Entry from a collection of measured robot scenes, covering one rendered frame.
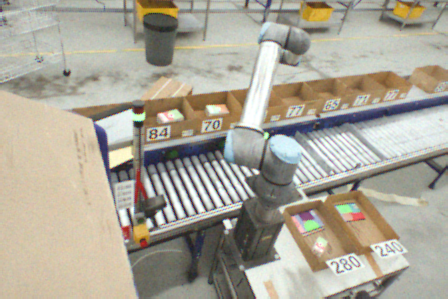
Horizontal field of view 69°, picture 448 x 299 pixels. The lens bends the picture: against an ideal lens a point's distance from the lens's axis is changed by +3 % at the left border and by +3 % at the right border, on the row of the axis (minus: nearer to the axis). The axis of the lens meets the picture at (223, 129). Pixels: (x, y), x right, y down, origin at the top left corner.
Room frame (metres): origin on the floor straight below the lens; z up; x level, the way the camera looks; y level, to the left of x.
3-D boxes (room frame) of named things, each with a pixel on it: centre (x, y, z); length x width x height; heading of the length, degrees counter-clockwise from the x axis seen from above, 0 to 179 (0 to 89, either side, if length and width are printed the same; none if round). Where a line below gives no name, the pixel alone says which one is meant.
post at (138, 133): (1.01, 0.35, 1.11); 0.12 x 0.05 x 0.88; 123
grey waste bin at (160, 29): (4.46, 1.19, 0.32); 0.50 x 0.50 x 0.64
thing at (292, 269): (1.21, -0.69, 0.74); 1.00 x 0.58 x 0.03; 119
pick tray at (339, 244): (1.24, -0.69, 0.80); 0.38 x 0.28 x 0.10; 28
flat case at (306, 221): (1.33, -0.64, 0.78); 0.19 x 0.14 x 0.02; 122
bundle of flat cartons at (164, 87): (3.41, 0.80, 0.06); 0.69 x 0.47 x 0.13; 170
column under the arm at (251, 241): (1.09, -0.30, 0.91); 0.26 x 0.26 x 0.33; 29
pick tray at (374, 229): (1.40, -0.98, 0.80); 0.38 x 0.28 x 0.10; 26
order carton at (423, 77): (3.51, -2.20, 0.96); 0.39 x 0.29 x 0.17; 123
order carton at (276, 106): (2.24, -0.22, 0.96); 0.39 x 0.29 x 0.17; 123
